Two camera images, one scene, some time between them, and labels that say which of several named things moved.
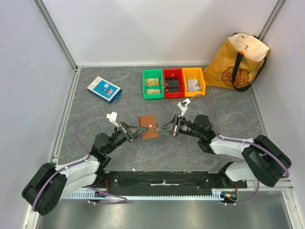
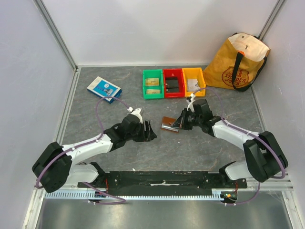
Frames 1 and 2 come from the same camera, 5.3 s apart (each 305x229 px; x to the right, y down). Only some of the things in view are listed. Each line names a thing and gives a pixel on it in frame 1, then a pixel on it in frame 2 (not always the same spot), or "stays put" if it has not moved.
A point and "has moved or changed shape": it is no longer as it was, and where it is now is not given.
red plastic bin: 174,83 stays put
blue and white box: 105,89 stays put
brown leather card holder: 147,121 has moved or changed shape
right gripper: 176,125 to 185,119
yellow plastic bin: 194,73 stays put
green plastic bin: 153,74 stays put
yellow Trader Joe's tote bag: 238,64 stays put
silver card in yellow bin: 192,85 stays put
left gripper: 132,132 to 147,135
